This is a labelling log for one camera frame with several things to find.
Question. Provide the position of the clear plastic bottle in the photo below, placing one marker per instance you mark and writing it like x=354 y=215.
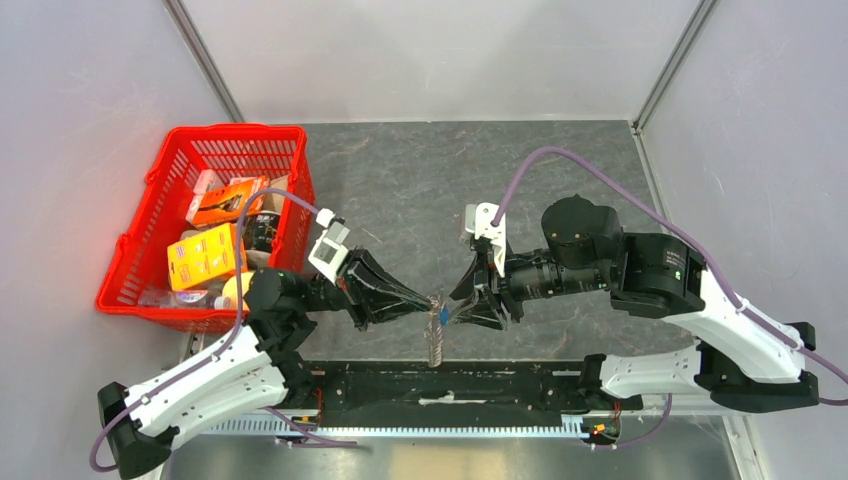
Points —
x=186 y=299

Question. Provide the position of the aluminium rail frame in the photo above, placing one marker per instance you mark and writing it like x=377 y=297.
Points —
x=697 y=442

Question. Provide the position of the yellow round sponge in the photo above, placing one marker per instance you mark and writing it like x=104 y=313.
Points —
x=235 y=287

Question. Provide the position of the red plastic basket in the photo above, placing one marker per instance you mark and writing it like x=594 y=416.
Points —
x=192 y=161

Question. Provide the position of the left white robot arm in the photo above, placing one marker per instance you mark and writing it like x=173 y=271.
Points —
x=256 y=365

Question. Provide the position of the yellow orange box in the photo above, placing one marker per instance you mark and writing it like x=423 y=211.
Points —
x=211 y=255

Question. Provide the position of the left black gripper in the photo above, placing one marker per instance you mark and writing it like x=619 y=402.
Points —
x=358 y=300

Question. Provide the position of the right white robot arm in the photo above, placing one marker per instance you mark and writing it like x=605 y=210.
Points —
x=739 y=359

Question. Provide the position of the dark jar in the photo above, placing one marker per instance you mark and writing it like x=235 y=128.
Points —
x=260 y=231

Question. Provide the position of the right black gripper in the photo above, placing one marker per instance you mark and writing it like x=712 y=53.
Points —
x=484 y=307

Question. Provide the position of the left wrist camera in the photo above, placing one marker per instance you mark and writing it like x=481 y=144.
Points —
x=328 y=253

